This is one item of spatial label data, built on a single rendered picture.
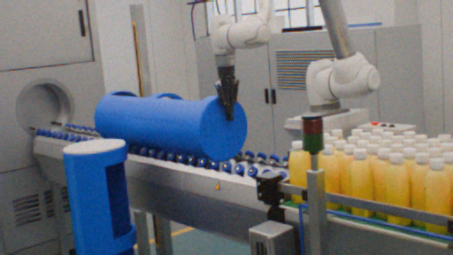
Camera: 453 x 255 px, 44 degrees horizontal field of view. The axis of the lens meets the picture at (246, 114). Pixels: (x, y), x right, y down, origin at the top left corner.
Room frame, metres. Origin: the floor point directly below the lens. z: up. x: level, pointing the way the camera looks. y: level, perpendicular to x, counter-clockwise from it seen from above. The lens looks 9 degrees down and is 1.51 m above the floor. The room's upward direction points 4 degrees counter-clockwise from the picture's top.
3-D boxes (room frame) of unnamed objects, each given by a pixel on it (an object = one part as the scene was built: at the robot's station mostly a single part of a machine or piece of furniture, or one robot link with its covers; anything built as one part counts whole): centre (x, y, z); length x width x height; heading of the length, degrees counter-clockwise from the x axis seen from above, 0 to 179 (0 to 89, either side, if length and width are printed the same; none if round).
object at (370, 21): (4.01, -0.87, 1.48); 0.24 x 0.12 x 0.08; 45
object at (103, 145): (2.53, 0.71, 1.03); 0.28 x 0.28 x 0.01
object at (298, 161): (1.89, -0.17, 1.00); 0.07 x 0.07 x 0.20
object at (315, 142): (1.55, -0.18, 1.18); 0.06 x 0.06 x 0.05
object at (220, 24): (2.36, 0.06, 1.50); 0.13 x 0.11 x 0.16; 45
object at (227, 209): (2.84, 0.54, 0.79); 2.17 x 0.29 x 0.34; 43
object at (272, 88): (4.66, -0.41, 0.72); 2.15 x 0.54 x 1.45; 37
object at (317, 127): (1.55, -0.18, 1.23); 0.06 x 0.06 x 0.04
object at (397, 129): (2.12, -0.53, 1.05); 0.20 x 0.10 x 0.10; 43
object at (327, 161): (1.80, -0.26, 1.00); 0.07 x 0.07 x 0.20
